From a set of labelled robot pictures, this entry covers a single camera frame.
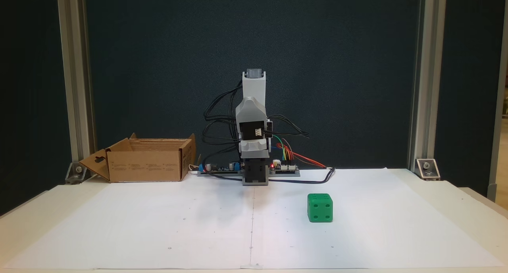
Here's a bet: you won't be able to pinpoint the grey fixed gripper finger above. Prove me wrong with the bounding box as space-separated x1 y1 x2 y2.
239 148 271 159

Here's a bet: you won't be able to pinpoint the green dice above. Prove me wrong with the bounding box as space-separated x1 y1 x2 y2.
307 193 333 223

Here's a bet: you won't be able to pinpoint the circuit board with red LED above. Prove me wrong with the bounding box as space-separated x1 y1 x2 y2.
269 160 301 177

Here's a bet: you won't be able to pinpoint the circuit board with blue parts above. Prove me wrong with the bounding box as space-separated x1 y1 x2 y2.
198 160 243 177

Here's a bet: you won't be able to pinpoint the brown cardboard box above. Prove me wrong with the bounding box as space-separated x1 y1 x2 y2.
79 133 196 183

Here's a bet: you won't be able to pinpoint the green jumper wire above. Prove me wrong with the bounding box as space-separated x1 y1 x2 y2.
271 135 287 162

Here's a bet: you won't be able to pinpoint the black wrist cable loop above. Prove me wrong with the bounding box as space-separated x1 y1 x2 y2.
268 114 310 140

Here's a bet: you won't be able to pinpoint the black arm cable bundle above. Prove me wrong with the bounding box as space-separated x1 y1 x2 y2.
202 81 243 156

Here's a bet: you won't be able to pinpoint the orange jumper wire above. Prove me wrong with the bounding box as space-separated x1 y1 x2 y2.
277 143 327 168

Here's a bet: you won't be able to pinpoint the thick black table cable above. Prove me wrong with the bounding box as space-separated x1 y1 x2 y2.
202 167 336 185

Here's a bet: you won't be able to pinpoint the metal corner bracket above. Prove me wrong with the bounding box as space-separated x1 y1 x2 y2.
415 158 441 181
65 162 87 185

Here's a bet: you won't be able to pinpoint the aluminium frame post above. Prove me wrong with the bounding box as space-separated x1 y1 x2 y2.
408 0 448 172
56 0 96 174

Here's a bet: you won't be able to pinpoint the thin aluminium edge post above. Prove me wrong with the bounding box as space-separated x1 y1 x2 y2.
487 0 508 202

